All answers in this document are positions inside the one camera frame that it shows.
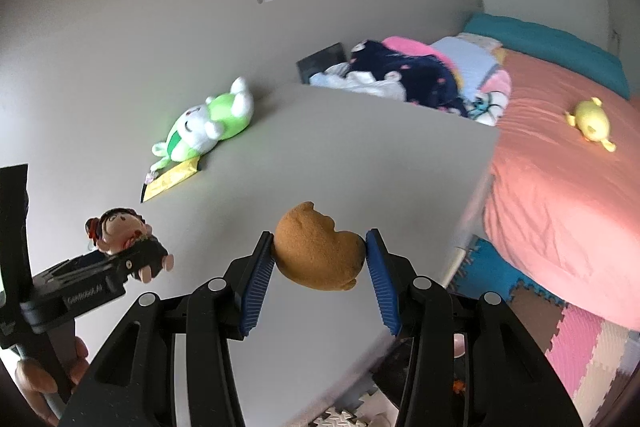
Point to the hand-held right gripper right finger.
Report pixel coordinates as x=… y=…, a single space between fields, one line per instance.
x=382 y=289

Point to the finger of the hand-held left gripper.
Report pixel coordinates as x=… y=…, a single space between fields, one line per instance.
x=127 y=266

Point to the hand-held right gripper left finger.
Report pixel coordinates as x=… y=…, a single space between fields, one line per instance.
x=255 y=292

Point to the small doll with red bow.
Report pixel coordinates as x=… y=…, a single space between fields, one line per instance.
x=117 y=227

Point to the brown plush toy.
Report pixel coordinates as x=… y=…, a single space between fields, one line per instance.
x=315 y=252

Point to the person's left hand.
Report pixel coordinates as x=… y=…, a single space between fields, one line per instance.
x=30 y=384

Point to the yellow packet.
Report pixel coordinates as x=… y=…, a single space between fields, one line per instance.
x=170 y=179

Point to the green and white plush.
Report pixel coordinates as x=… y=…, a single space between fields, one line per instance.
x=200 y=127

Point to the pink bed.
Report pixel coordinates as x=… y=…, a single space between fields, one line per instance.
x=550 y=197

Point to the coloured foam puzzle mat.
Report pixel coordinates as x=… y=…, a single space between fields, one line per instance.
x=575 y=347

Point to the white clothes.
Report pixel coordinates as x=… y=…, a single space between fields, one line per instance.
x=365 y=83

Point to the white cartoon-printed cloth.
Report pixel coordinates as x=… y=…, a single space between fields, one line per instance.
x=490 y=103

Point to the navy printed blanket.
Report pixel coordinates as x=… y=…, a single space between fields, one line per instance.
x=415 y=72

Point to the black flat panel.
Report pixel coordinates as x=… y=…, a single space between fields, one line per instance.
x=322 y=59

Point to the pink cloth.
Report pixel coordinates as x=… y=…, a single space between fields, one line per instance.
x=405 y=46

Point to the light blue cloth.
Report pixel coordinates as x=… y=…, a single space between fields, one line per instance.
x=467 y=59

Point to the yellow duck plush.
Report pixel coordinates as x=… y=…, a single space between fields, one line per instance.
x=592 y=122

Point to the teal bedding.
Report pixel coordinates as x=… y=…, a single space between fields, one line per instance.
x=550 y=44

